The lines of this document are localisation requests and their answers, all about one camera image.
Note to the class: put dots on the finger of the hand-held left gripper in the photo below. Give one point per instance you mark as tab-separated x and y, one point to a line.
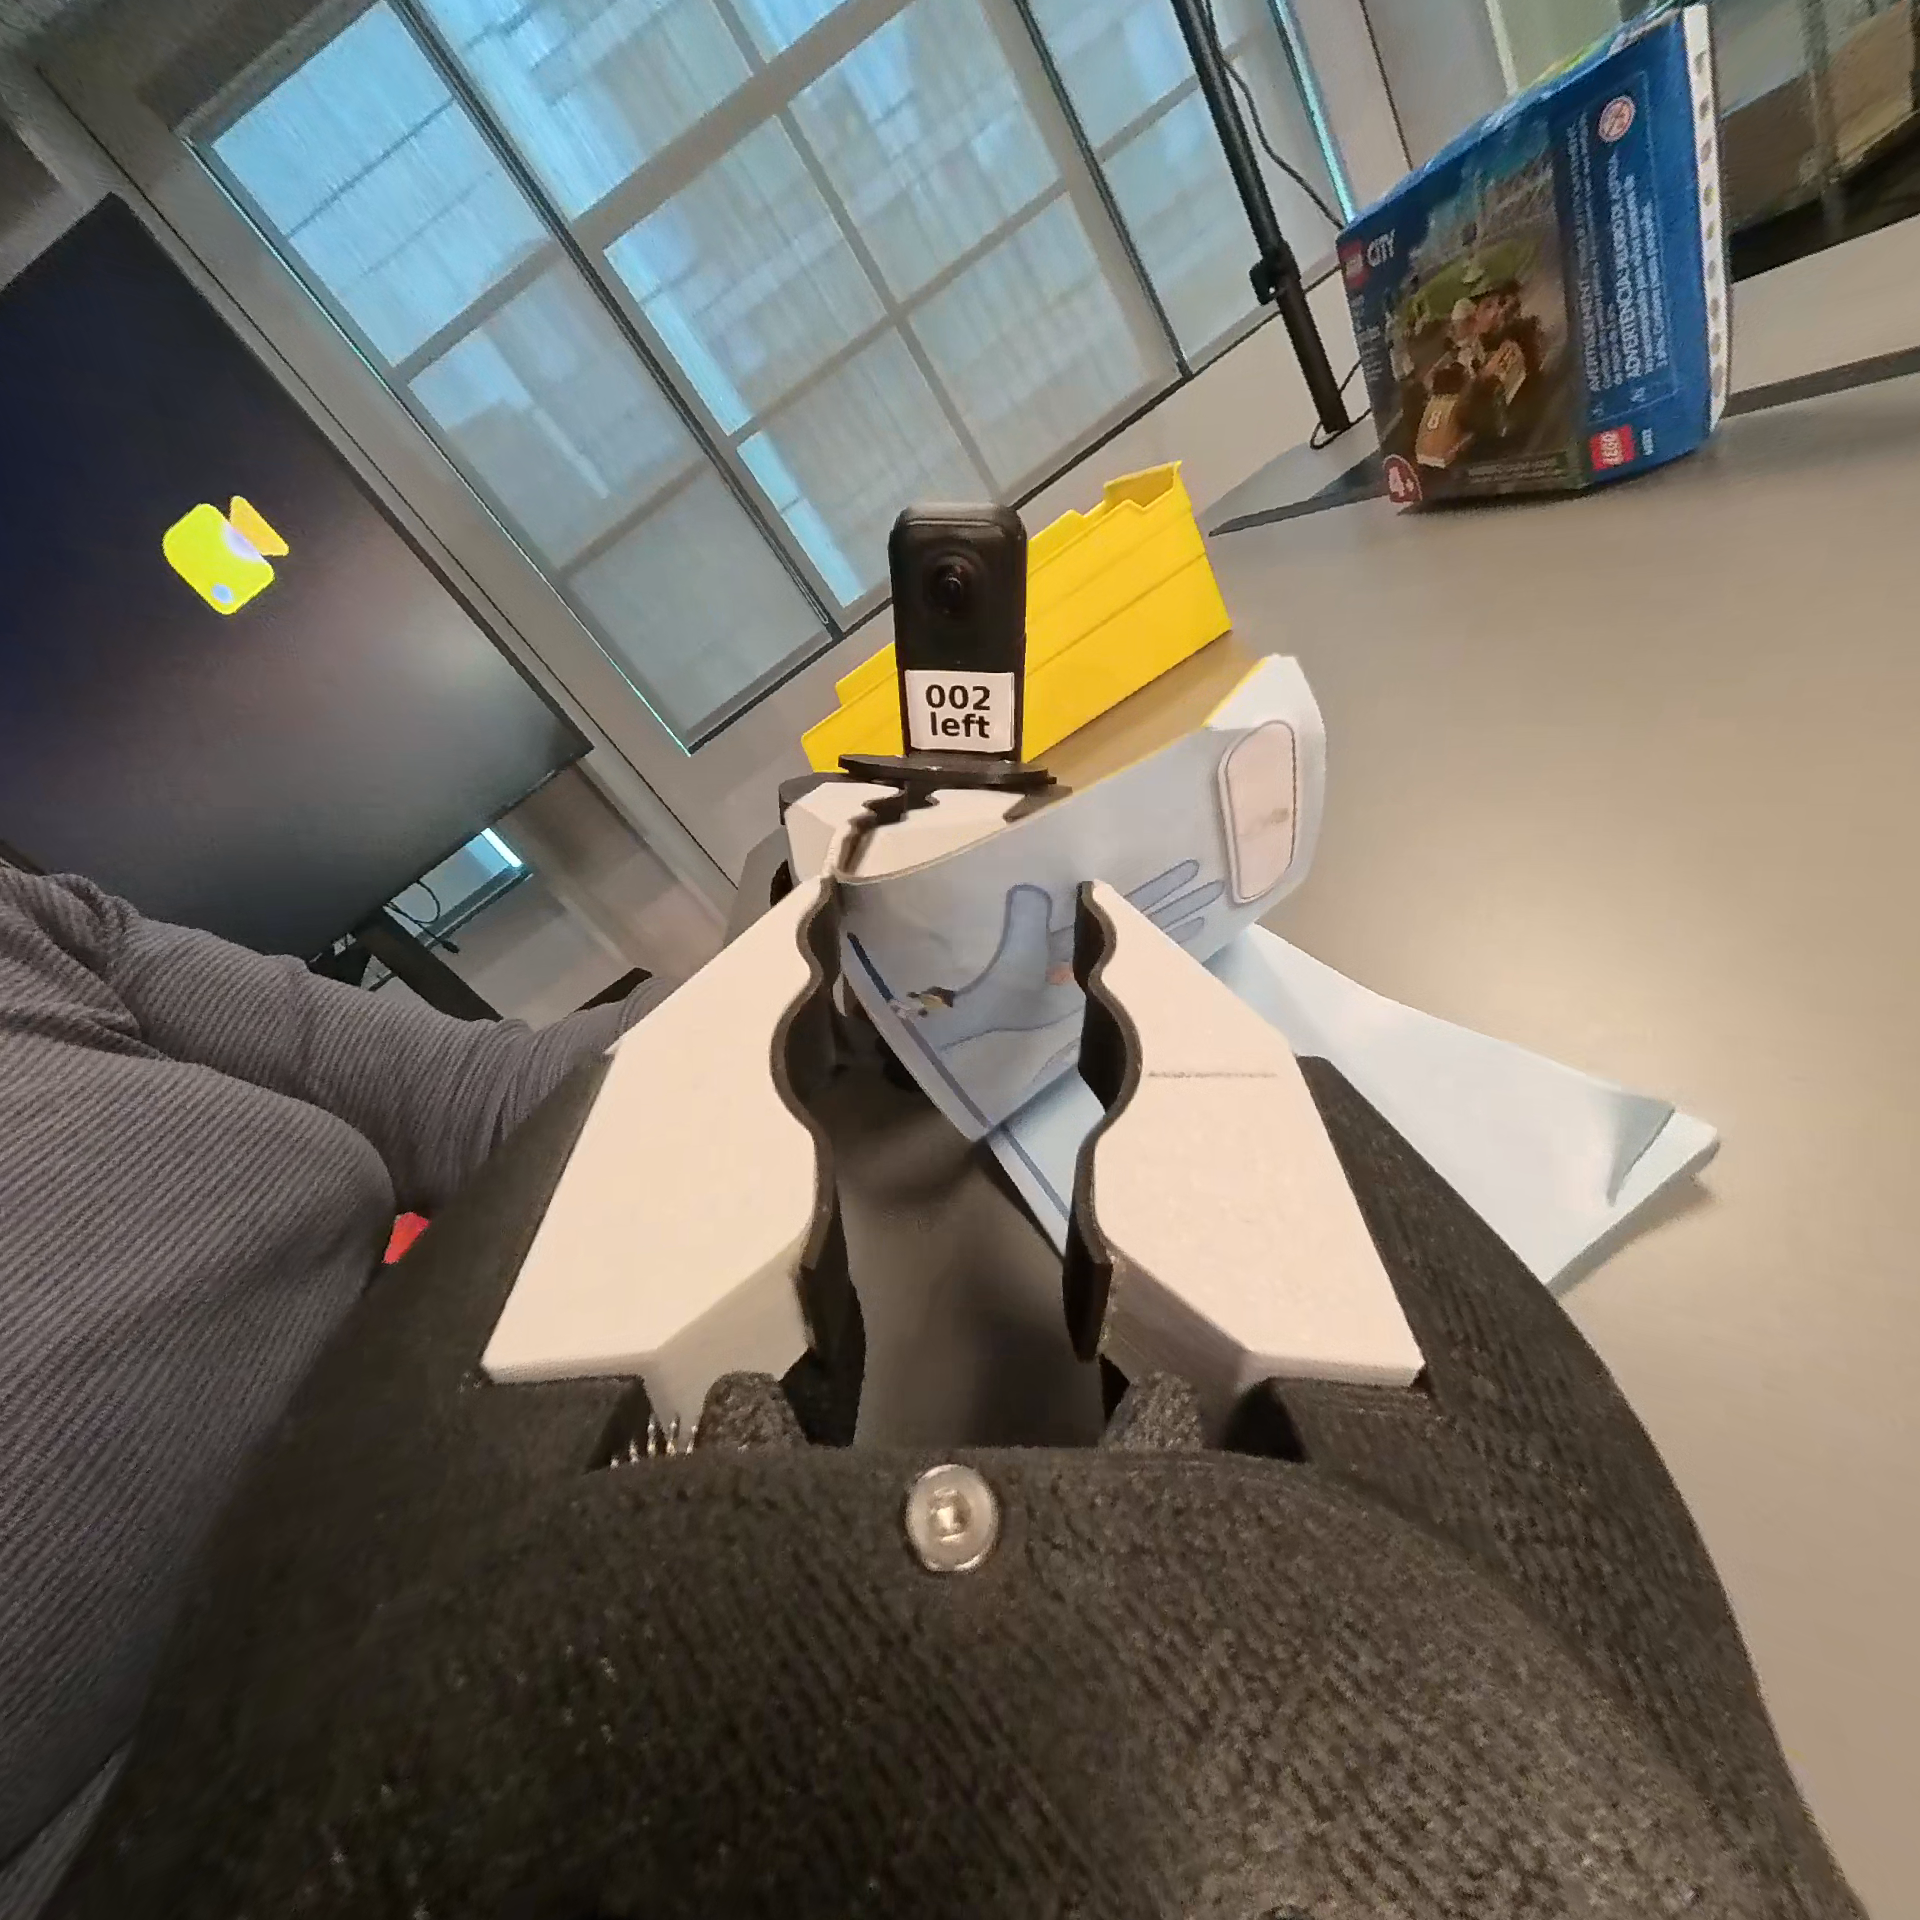
938	840
817	834

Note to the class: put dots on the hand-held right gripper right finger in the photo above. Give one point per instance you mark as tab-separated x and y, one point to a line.
1261	1214

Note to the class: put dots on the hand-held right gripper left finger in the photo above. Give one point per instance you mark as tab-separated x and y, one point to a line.
660	1199

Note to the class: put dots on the yellow plastic bin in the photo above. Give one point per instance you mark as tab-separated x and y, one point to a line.
1112	599

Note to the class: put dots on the lego instruction booklet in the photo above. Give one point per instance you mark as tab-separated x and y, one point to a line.
1245	840

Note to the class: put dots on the blue lego box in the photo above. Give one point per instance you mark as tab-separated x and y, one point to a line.
1501	329

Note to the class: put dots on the person's left forearm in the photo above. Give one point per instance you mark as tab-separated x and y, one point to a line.
301	991

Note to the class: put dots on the black desk plate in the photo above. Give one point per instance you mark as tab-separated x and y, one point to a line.
1291	487

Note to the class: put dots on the large grid window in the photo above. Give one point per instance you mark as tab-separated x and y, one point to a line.
675	301

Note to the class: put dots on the black pole stand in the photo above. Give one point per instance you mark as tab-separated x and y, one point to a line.
1276	286

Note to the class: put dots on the person's grey sweater torso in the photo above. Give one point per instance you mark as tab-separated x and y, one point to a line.
150	1424

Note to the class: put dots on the black monitor screen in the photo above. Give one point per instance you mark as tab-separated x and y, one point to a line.
226	750

